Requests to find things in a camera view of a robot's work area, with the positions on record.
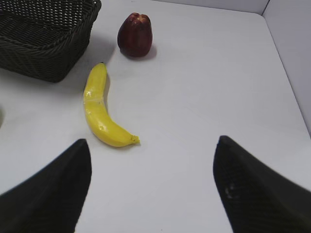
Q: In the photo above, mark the dark red apple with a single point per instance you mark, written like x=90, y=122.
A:
x=135, y=35

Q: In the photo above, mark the yellow banana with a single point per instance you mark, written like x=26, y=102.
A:
x=97, y=117

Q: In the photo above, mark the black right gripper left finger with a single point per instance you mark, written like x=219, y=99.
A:
x=51, y=200

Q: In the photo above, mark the black woven basket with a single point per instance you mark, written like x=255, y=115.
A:
x=44, y=39

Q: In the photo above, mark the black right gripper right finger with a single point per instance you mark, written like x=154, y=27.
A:
x=257, y=199

